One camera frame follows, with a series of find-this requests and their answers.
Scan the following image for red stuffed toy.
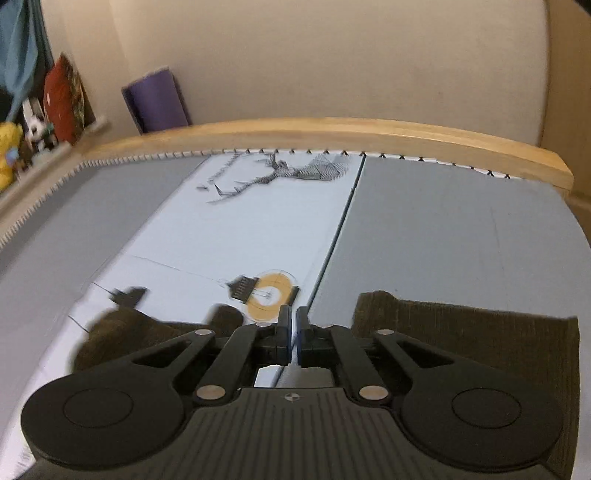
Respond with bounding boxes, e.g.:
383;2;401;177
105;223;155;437
43;54;95;145

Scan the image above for wooden bed frame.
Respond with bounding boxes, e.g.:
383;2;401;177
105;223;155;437
1;118;574;244

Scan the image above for black white plush toy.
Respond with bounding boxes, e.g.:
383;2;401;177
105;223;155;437
22;97;58;153

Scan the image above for grey mattress cover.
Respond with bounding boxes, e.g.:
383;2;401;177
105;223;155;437
1;153;590;479

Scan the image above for purple rolled mat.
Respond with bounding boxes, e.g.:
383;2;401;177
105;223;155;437
121;68;190;134

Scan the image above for teal hanging cloth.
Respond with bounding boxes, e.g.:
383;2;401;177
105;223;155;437
1;0;54;122

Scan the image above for dark olive corduroy pants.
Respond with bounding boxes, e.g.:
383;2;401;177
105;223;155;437
70;291;580;479

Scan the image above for white printed deer bedsheet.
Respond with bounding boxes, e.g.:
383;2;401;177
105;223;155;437
71;152;365;372

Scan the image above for yellow plush toy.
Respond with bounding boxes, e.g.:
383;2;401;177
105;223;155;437
0;122;23;191

